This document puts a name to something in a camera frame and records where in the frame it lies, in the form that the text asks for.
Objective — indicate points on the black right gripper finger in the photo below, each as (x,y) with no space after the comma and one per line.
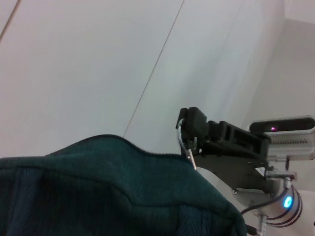
(181,118)
(221,135)

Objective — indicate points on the dark teal insulated lunch bag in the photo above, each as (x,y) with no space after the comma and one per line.
(98,196)

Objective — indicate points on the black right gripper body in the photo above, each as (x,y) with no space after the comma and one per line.
(233,169)

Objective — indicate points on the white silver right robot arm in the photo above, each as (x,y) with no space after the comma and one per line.
(283,209)

